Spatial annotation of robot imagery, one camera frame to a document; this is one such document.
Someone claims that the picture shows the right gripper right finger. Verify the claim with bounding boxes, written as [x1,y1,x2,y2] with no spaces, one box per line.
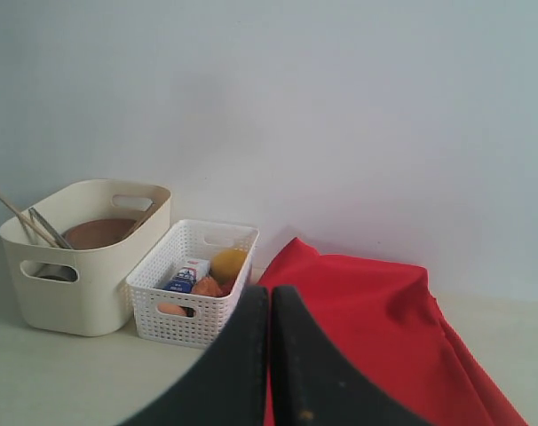
[269,286,428,425]

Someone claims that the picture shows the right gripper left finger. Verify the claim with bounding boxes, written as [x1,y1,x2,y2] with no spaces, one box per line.
[123,286,269,426]

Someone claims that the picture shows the red table cloth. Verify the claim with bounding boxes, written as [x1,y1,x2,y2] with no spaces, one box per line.
[258,238,526,425]

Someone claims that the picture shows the brown egg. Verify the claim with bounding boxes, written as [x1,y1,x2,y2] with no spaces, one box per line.
[157,303,186,317]

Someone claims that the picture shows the fried breaded nugget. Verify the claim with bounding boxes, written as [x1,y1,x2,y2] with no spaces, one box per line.
[191,276,223,297]

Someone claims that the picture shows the blue white milk carton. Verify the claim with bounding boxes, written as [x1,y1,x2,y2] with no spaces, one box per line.
[162,258,210,294]

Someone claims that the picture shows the yellow lemon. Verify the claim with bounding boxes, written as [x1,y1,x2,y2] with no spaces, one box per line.
[210,248,247,284]

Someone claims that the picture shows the brown round plate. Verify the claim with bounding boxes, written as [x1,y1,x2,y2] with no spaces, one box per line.
[64,218,135,250]

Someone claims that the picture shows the metal table knife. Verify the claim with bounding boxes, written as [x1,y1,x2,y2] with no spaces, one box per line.
[28,207,73,249]

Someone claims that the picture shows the wooden chopstick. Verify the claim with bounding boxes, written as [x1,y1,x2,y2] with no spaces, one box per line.
[0,194,59,248]

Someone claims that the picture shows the red sausage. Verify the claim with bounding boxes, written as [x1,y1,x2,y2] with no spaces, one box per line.
[218,278,236,297]

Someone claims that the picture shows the stainless steel cup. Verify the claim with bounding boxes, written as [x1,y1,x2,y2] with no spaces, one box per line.
[35,264,77,282]

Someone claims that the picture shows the white perforated plastic basket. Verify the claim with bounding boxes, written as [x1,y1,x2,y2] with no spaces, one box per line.
[126,219,259,348]

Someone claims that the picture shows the cream plastic storage bin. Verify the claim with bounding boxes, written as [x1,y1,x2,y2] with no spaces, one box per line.
[0,178,171,336]

